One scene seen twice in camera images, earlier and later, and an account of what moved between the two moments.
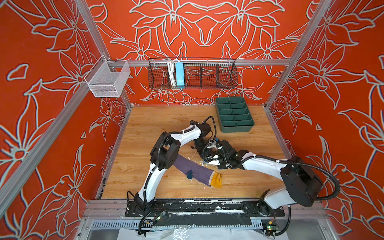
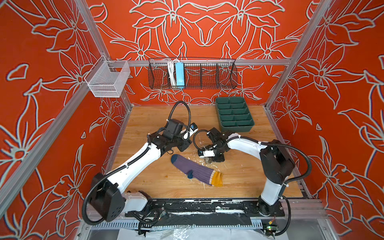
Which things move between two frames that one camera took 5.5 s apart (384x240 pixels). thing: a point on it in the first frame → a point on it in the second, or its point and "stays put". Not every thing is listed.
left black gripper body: [199, 145] → [179, 141]
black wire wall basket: [199, 73] stays put
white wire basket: [107, 78] stays put
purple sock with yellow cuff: [196, 171] stays put
